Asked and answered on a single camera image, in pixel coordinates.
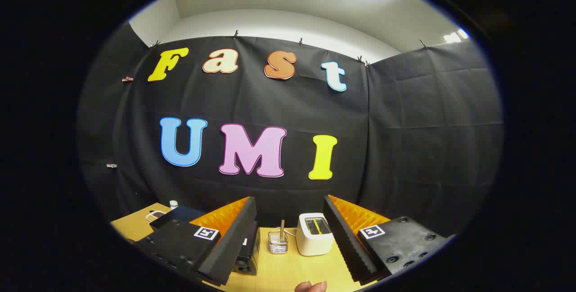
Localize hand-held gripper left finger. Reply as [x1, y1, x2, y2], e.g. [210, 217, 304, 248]
[134, 196, 258, 287]

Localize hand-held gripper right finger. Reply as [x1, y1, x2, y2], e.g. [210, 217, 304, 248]
[323, 194, 452, 284]

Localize black toaster oven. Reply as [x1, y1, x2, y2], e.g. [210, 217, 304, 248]
[149, 206, 261, 276]

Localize white toaster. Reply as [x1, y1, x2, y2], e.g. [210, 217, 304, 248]
[296, 213, 334, 256]

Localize black backdrop cloth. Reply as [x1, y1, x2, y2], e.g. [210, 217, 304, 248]
[76, 21, 504, 238]

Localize ceiling light panel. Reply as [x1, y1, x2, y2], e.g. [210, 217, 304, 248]
[443, 28, 469, 44]

